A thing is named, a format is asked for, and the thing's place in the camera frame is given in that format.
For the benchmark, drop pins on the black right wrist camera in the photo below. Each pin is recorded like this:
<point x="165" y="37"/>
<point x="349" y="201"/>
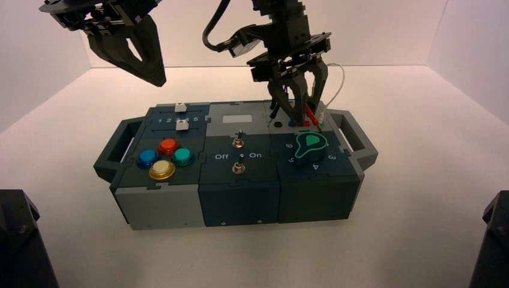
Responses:
<point x="244" y="41"/>

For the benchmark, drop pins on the grey display panel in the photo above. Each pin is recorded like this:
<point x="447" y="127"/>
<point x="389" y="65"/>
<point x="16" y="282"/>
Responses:
<point x="237" y="119"/>

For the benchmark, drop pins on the green push button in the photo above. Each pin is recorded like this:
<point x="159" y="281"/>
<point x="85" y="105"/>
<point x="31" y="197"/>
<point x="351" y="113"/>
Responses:
<point x="183" y="156"/>

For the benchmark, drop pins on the yellow push button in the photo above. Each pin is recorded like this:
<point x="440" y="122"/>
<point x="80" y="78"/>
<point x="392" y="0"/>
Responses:
<point x="162" y="169"/>

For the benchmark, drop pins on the red push button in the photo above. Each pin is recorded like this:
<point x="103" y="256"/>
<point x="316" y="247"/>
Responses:
<point x="169" y="146"/>

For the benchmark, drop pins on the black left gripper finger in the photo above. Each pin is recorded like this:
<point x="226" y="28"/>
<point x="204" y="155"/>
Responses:
<point x="119" y="53"/>
<point x="153" y="51"/>

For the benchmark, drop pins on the dark teal grey task box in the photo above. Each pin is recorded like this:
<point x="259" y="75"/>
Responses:
<point x="238" y="198"/>

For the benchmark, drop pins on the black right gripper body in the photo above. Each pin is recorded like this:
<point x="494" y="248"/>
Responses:
<point x="286" y="59"/>

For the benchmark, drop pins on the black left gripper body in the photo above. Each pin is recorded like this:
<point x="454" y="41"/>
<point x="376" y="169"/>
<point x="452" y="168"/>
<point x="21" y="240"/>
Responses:
<point x="107" y="14"/>

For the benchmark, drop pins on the white slider knob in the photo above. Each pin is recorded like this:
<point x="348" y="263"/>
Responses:
<point x="182" y="125"/>
<point x="181" y="107"/>

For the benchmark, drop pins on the blue push button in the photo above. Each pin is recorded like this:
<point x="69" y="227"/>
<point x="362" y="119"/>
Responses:
<point x="148" y="157"/>

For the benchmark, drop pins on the metal toggle switch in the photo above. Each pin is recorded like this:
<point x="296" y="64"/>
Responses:
<point x="238" y="167"/>
<point x="238" y="142"/>

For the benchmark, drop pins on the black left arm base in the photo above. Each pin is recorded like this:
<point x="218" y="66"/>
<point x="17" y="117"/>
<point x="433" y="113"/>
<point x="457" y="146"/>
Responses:
<point x="20" y="246"/>

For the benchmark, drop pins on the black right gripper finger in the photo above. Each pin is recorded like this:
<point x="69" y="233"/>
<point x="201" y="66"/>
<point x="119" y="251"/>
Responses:
<point x="292" y="101"/>
<point x="320" y="81"/>

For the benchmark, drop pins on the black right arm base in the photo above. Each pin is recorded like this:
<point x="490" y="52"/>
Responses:
<point x="493" y="246"/>

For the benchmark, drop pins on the green rotary knob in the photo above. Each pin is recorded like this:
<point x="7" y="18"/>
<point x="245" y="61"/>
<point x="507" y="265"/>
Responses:
<point x="310" y="148"/>

